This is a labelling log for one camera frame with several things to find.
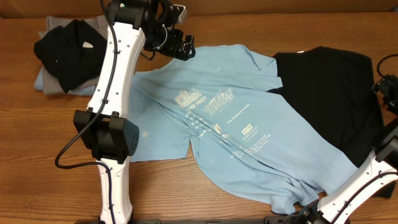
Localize black t-shirt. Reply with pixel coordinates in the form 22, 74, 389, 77
266, 45, 396, 199

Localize light blue printed t-shirt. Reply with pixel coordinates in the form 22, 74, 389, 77
129, 45, 357, 213

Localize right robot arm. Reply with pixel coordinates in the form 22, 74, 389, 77
283, 119, 397, 224

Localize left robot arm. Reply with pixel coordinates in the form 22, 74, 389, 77
73, 1, 195, 223

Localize folded black garment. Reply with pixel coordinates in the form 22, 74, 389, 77
34, 20, 107, 93

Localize folded grey garment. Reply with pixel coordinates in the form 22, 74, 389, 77
34, 16, 108, 95

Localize folded blue jeans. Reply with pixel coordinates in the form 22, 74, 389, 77
34, 68, 44, 91

